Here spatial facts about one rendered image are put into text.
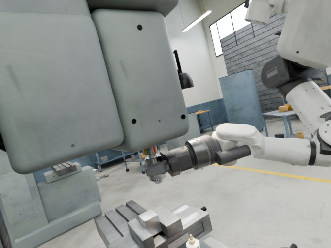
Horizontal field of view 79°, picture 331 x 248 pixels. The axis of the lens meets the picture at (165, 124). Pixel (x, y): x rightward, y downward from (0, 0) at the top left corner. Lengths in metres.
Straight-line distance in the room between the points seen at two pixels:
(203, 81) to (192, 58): 1.16
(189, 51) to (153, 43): 9.28
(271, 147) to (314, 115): 0.15
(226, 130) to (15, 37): 0.51
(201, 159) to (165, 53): 0.29
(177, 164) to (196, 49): 9.65
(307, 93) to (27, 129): 0.69
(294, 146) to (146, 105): 0.39
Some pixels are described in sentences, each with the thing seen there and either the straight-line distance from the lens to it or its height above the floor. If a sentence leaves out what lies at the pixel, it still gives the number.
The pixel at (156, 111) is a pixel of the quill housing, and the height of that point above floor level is 1.39.
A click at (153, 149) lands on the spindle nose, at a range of 0.54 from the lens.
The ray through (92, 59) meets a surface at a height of 1.51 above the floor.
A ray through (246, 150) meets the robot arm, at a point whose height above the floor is 1.22.
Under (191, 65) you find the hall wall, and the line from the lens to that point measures 9.59.
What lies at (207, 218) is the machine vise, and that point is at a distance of 0.83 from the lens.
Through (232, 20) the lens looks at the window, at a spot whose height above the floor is 4.26.
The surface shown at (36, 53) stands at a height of 1.53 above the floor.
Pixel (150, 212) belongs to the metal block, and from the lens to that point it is 0.78.
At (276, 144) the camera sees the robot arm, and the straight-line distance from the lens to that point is 0.61.
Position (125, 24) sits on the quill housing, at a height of 1.59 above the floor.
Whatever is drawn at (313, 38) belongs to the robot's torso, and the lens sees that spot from 0.64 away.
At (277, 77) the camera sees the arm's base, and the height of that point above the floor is 1.40.
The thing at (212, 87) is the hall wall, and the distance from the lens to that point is 10.16.
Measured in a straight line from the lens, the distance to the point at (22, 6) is 0.45.
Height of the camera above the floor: 1.39
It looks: 4 degrees down
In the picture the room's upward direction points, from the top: 14 degrees counter-clockwise
